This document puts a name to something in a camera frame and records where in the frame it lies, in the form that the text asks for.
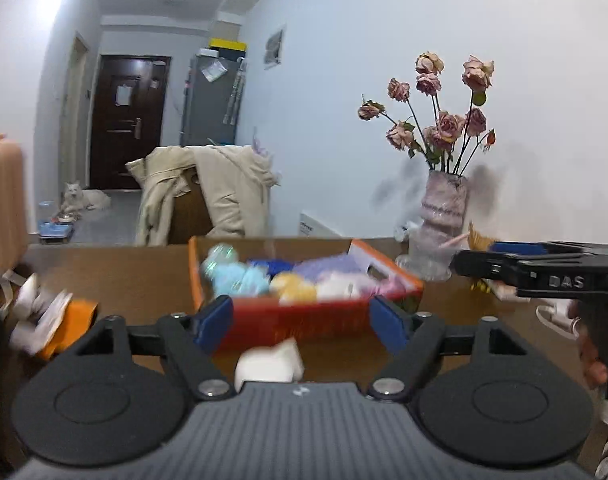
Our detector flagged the person's right hand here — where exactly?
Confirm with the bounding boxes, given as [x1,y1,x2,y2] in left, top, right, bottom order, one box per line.
[568,304,608,392]

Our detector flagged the pink fluffy towel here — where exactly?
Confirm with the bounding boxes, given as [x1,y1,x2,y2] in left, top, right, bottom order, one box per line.
[356,275,415,297]

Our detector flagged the dark brown entrance door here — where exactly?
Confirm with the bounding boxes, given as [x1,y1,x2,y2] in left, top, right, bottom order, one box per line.
[90,55,172,191]

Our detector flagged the orange and white tape dispenser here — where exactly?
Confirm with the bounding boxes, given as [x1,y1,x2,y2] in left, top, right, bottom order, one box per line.
[0,270,99,361]

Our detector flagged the clear plastic bag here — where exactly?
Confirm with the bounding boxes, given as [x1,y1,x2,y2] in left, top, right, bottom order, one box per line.
[201,60,227,83]

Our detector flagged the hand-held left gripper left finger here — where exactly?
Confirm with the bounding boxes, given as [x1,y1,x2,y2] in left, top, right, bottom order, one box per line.
[66,296,235,402]

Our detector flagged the brown cardboard box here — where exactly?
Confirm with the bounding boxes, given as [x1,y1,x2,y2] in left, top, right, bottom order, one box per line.
[169,169,215,246]

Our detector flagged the grey refrigerator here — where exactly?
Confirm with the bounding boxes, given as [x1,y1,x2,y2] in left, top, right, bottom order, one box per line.
[180,52,245,147]

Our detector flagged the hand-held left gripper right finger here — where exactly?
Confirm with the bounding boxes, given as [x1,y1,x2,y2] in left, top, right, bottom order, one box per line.
[369,296,535,403]

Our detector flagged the white cable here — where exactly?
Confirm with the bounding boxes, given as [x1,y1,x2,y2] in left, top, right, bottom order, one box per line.
[536,302,580,333]

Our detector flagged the orange pleated fan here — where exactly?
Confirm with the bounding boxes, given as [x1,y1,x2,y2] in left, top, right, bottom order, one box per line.
[466,222,500,252]

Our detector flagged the white flat carton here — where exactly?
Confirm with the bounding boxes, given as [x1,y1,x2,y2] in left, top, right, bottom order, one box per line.
[299,212,342,238]

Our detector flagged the light blue plush toy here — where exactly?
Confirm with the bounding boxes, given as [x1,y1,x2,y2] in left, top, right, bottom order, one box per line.
[200,244,271,297]

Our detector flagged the white cat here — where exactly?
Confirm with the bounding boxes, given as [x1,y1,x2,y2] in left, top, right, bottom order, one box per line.
[60,181,112,213]

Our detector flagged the white soft pouch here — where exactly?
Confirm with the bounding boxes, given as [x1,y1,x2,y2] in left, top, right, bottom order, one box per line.
[234,337,305,393]

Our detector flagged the purple cloth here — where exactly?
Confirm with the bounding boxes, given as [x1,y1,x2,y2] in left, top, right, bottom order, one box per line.
[294,255,369,281]

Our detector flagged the pink ribbed vase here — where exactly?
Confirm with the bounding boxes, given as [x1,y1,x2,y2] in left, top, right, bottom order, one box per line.
[420,170,469,251]

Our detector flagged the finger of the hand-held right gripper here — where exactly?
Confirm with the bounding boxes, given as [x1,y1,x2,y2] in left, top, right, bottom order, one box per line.
[449,250,521,281]
[489,241,608,257]

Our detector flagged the beige jacket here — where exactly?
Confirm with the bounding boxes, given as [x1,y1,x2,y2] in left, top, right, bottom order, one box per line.
[125,145,279,247]

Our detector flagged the yellow and black box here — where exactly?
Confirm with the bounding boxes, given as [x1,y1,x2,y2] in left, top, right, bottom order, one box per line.
[209,37,248,58]

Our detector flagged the white and yellow plush dog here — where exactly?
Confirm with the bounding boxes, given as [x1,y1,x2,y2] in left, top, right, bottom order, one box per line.
[270,270,357,305]

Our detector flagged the dried pink roses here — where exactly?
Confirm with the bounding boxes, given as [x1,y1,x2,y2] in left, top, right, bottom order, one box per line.
[358,51,497,176]

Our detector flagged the orange plastic basket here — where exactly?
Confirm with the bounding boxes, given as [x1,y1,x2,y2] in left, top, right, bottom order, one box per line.
[188,236,425,353]

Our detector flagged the blue pet feeding tray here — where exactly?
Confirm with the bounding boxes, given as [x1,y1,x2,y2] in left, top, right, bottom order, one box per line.
[38,200,82,242]

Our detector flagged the wall picture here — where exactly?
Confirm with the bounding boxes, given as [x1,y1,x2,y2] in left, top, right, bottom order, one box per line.
[263,25,287,70]

